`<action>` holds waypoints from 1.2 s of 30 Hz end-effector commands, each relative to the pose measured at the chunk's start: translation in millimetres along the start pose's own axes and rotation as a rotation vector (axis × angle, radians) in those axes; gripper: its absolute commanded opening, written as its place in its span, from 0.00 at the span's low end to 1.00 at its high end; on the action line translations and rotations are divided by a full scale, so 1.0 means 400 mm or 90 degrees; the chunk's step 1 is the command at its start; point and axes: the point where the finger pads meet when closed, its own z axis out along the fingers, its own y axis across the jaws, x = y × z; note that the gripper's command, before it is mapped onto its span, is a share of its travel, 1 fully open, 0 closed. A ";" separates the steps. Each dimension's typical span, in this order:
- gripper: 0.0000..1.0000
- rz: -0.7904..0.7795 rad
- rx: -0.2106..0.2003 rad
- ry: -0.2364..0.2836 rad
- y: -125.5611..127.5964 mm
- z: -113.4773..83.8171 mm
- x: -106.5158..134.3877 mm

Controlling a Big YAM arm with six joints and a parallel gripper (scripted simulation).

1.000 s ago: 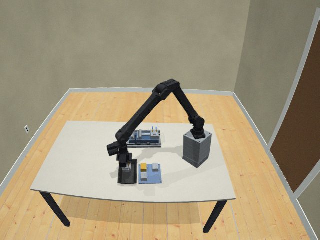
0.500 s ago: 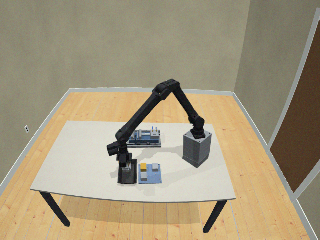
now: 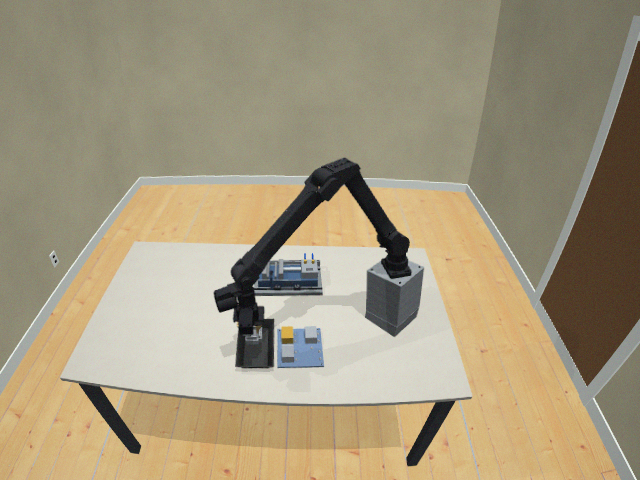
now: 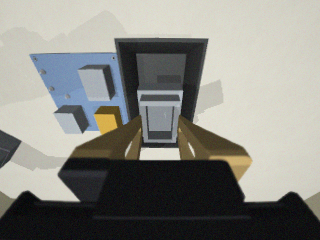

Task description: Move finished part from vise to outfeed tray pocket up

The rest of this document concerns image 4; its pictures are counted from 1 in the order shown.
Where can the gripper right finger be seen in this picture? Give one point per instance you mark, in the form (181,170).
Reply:
(210,146)

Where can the yellow block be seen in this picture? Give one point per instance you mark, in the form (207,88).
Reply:
(108,118)

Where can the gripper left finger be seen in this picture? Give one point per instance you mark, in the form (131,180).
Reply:
(114,143)

